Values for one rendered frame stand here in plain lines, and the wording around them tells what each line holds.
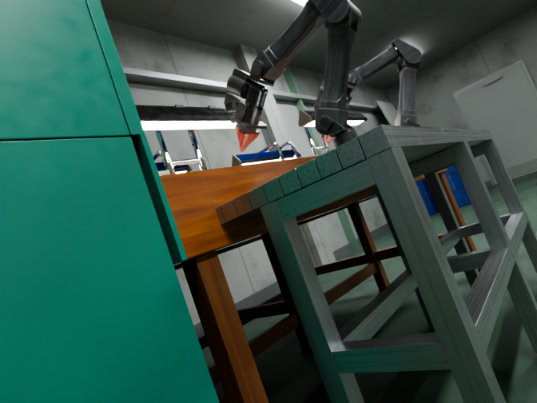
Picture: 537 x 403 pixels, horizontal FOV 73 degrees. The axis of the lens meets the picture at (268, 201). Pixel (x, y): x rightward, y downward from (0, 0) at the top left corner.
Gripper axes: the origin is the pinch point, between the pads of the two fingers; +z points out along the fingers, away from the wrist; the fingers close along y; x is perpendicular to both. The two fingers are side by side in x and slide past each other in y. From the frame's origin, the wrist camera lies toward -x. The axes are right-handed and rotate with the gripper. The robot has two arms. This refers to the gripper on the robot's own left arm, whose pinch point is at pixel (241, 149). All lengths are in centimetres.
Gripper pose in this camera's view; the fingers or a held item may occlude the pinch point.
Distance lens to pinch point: 115.9
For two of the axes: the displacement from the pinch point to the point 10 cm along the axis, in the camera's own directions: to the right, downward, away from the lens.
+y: -6.6, 1.6, -7.3
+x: 6.9, 5.1, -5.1
